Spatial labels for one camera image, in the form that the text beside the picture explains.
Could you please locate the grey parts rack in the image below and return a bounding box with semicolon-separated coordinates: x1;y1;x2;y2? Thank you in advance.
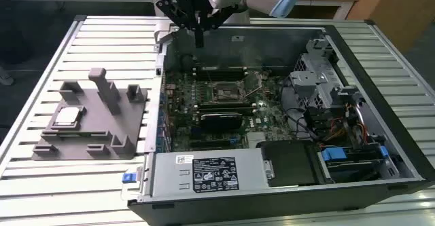
31;67;151;161

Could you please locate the orange yellow wire bundle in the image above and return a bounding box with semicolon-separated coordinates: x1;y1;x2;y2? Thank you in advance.
324;103;371;142

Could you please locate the silver CPU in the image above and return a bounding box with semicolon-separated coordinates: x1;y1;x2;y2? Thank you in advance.
53;107;86;127

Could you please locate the CPU socket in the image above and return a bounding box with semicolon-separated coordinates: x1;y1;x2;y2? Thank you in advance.
211;81;246;103

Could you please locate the blue case latch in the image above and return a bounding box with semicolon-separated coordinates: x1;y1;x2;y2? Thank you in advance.
122;166;143;186

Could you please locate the grey power supply unit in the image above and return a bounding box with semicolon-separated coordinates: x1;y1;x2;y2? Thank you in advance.
150;151;276;197

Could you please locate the blue disk carrier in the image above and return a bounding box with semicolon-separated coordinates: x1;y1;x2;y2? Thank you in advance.
320;147;347;162

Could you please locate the black expansion slot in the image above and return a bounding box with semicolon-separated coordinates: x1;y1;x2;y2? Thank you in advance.
188;139;230;150

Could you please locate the black RAM slot bank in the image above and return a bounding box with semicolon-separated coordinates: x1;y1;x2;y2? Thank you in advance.
199;103;255;116
192;67;248;82

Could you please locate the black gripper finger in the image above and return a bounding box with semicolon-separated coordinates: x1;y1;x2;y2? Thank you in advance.
155;0;206;49
203;4;236;32

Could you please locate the small graphics card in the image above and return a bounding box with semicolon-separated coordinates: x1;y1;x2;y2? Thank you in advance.
199;111;244;131

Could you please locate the silver chipset heat sink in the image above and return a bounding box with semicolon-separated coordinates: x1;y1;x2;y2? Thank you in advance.
246;131;268;144

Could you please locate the black open PC case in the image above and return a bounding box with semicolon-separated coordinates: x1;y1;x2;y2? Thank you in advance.
126;22;435;226

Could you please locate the wooden cabinet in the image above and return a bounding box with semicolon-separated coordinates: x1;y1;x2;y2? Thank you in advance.
348;0;435;52

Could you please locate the green RAM stick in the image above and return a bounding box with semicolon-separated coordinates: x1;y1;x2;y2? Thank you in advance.
56;131;95;137

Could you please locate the green motherboard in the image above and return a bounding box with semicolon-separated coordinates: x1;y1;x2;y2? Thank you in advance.
163;70;300;153

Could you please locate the metal drive cage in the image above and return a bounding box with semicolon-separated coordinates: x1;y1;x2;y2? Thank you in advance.
288;39;344;109

